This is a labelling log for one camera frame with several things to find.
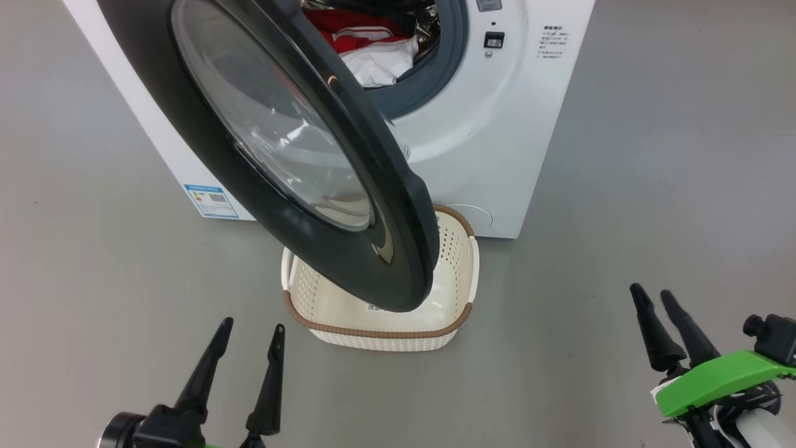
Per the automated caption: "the grey rubber door gasket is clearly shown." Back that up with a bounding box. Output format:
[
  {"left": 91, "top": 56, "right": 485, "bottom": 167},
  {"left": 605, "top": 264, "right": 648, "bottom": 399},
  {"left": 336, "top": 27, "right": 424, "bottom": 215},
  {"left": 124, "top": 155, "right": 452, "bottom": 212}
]
[{"left": 367, "top": 0, "right": 469, "bottom": 119}]

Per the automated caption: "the round filter cover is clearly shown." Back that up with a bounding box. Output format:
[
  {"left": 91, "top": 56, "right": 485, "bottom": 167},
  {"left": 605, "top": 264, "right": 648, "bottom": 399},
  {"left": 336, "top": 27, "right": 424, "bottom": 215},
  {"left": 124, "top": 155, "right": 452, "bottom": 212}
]
[{"left": 447, "top": 204, "right": 494, "bottom": 228}]

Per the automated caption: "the blue energy label sticker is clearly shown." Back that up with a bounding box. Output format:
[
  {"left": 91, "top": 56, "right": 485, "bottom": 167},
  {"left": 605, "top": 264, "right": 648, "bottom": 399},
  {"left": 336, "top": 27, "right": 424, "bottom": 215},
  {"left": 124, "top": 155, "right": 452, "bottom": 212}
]
[{"left": 184, "top": 184, "right": 239, "bottom": 219}]

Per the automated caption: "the printed text label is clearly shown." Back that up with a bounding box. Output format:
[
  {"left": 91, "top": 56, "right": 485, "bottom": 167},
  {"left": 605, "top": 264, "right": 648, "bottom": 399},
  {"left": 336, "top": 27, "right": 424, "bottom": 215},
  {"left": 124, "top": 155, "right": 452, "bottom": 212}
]
[{"left": 537, "top": 25, "right": 567, "bottom": 68}]

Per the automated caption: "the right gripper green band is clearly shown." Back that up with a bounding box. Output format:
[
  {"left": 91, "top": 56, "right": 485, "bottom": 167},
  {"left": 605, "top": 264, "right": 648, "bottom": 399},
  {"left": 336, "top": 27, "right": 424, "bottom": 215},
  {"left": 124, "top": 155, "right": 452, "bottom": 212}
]
[{"left": 629, "top": 283, "right": 796, "bottom": 448}]

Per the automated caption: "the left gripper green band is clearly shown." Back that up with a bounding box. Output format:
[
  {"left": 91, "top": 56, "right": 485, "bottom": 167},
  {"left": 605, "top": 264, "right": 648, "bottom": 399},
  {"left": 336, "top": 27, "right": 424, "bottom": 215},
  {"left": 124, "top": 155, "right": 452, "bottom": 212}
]
[{"left": 134, "top": 317, "right": 286, "bottom": 448}]

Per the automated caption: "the white front-load washing machine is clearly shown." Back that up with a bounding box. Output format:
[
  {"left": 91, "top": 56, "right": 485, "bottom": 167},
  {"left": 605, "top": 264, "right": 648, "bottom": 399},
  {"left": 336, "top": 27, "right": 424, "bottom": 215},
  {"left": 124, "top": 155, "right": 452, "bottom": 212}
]
[{"left": 62, "top": 0, "right": 596, "bottom": 240}]

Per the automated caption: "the cream perforated basket brown rim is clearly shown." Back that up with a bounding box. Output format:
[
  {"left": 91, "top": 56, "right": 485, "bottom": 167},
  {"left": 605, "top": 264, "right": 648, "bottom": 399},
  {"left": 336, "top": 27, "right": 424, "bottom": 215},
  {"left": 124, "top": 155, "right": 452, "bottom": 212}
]
[{"left": 281, "top": 204, "right": 480, "bottom": 352}]

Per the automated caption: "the dark round washing machine door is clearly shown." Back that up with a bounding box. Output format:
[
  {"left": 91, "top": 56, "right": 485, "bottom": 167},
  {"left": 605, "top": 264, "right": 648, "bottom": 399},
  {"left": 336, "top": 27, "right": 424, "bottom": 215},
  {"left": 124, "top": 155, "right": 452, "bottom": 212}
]
[{"left": 96, "top": 0, "right": 441, "bottom": 313}]

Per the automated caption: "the red and white garment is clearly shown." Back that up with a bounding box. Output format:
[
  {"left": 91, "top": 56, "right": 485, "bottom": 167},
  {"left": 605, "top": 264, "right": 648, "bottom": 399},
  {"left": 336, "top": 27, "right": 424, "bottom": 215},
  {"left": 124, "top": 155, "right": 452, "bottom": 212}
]
[{"left": 303, "top": 7, "right": 419, "bottom": 88}]

